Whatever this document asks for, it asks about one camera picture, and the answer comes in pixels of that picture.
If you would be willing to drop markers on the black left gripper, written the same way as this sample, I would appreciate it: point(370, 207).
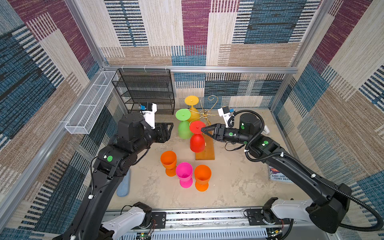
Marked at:
point(162, 134)

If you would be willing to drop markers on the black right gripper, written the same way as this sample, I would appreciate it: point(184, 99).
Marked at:
point(219, 131)

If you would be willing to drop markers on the red plastic wine glass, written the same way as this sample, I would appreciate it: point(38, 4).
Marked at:
point(197, 141)

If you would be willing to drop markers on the green plastic wine glass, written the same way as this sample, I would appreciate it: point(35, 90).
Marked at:
point(183, 116)

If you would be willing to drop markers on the light orange plastic wine glass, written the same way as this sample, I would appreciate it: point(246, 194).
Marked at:
point(169, 162)

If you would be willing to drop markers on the yellow plastic wine glass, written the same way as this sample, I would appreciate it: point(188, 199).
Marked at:
point(191, 101)

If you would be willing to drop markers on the dark orange plastic wine glass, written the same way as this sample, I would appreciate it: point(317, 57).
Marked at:
point(202, 176)

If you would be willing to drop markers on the magenta plastic wine glass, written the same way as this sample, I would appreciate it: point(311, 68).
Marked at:
point(184, 172)

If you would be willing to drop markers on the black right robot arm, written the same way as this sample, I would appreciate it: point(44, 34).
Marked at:
point(328, 202)

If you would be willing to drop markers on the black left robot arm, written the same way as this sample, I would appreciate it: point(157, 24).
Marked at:
point(134, 135)

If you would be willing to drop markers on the black mesh shelf rack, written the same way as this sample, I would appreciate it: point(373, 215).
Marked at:
point(138, 86)

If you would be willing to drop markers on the treehouse paperback book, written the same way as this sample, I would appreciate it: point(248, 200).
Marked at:
point(277, 176)

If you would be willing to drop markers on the light blue oblong object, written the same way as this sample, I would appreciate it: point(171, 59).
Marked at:
point(124, 187)

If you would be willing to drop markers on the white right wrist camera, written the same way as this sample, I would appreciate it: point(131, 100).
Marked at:
point(228, 115)

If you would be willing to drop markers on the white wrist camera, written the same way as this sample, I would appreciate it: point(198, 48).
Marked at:
point(228, 115)
point(148, 110)

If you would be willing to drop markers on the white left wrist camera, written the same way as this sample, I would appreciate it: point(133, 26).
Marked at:
point(148, 110)

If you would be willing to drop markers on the white wire wall basket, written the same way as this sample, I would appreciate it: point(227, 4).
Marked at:
point(88, 111)

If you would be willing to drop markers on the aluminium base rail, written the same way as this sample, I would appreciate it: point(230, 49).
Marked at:
point(224, 224)

